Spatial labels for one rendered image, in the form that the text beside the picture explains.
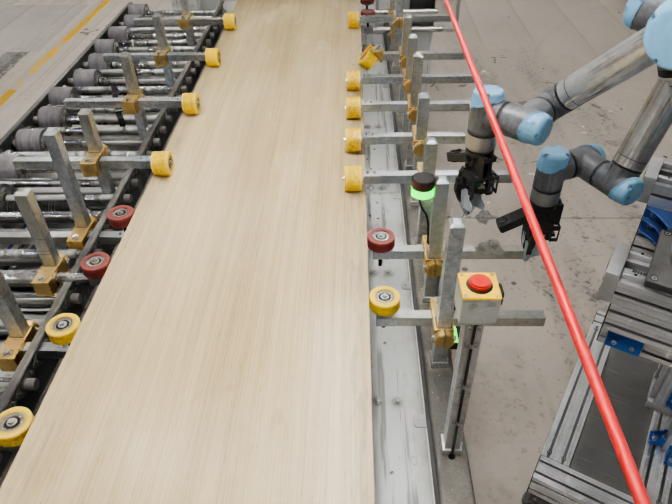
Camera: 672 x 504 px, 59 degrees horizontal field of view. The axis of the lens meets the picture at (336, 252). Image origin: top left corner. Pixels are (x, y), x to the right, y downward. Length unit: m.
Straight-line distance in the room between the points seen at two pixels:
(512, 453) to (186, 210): 1.44
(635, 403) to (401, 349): 0.94
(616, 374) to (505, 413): 0.43
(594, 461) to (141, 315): 1.47
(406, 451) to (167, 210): 1.00
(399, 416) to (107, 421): 0.73
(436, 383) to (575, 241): 1.89
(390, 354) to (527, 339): 1.09
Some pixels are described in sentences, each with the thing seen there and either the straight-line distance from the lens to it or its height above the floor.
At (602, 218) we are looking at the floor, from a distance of 3.57.
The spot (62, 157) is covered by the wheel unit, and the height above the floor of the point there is 1.09.
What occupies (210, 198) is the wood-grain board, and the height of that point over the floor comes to 0.90.
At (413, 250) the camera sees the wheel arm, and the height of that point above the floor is 0.86.
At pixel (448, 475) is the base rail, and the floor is 0.70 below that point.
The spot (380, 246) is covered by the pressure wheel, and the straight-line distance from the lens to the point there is 1.68.
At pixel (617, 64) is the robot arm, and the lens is 1.43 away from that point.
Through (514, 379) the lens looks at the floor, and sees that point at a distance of 2.58.
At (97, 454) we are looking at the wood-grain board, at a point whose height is 0.90.
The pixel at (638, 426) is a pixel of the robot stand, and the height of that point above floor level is 0.21.
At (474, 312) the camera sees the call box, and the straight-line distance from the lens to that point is 1.11.
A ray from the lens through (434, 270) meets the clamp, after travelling 1.71.
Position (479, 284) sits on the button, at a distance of 1.09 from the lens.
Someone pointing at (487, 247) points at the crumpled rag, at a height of 0.87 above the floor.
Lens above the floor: 1.95
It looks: 39 degrees down
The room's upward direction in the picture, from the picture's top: 2 degrees counter-clockwise
